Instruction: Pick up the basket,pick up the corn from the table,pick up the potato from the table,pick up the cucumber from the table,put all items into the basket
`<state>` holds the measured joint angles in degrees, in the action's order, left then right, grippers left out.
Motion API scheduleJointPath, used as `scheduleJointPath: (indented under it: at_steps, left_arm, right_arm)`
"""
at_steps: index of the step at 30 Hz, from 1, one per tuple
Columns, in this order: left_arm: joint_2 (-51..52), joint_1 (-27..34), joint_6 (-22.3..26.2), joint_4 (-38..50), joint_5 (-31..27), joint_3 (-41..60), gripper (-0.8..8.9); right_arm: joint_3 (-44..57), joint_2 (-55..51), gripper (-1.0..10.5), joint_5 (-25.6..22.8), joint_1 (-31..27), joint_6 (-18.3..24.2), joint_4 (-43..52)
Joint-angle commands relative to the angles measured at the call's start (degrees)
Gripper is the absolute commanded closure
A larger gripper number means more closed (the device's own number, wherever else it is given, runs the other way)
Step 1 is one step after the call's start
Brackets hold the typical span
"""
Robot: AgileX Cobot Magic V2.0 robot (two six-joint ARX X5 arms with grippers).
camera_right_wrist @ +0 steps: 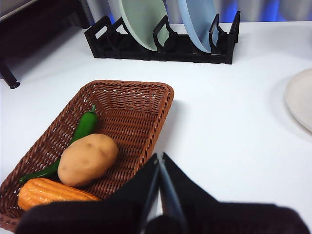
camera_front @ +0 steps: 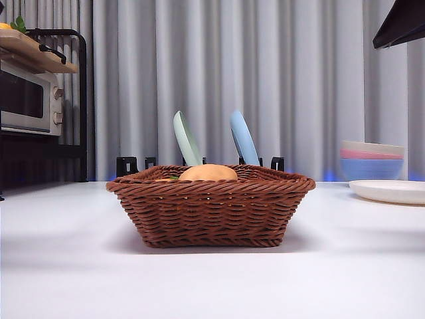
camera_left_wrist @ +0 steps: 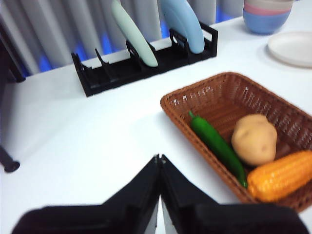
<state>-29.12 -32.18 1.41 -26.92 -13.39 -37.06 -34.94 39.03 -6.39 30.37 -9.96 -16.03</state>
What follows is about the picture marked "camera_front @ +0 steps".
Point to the cream plate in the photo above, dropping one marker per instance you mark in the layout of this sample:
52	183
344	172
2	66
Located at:
388	192

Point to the pale blue plate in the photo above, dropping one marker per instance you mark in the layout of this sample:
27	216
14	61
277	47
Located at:
244	139

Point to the brown potato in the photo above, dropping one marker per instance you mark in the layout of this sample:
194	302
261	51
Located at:
209	173

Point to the pink bowl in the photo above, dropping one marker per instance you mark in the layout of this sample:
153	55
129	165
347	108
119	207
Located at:
365	154

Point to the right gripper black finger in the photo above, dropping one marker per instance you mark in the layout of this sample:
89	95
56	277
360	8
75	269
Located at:
403	26

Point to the black dish rack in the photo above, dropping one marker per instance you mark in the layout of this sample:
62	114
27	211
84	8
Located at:
126	163

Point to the yellow fruit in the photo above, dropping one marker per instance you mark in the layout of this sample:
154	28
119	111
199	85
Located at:
5	26

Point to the blue bowl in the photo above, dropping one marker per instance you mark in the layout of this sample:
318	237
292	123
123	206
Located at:
372	169

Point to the pale green plate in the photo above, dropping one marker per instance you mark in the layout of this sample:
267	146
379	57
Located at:
186	143

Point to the brown wicker basket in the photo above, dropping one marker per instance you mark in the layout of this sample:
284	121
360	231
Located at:
212	212

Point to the yellow corn cob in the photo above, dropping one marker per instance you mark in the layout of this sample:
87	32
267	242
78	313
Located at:
163	179

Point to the grey pleated curtain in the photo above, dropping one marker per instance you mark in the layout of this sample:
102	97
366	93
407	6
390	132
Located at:
265	66

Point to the cream bowl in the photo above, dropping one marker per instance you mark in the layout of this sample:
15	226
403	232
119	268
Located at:
372	147

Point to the green leaves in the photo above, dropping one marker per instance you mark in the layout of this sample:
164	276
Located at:
19	25

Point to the silver toaster oven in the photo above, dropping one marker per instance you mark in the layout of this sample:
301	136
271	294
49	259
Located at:
30	96

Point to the black metal shelf frame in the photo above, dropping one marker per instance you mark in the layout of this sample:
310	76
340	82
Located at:
83	99

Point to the wooden board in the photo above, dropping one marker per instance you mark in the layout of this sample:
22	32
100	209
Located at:
33	54

